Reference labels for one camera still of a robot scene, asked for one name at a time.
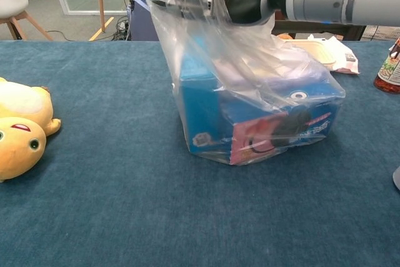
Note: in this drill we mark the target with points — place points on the transparent plastic bag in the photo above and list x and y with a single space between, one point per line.
218 60

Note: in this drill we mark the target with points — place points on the beige lidded food container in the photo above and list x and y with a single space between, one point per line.
315 49

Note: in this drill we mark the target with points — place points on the grey blue background robot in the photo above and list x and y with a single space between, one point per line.
140 20

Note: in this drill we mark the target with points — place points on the blue Oreo cookie box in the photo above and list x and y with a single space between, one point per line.
203 113

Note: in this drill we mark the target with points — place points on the white plastic basket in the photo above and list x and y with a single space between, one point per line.
386 33

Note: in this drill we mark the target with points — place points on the red sauce bottle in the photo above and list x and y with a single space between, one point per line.
389 70

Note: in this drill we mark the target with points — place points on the blue velvet tablecloth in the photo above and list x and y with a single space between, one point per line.
109 170

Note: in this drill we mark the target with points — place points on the grey stand base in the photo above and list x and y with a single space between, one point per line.
397 179

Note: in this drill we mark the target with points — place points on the yellow plush toy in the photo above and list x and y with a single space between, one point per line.
22 145

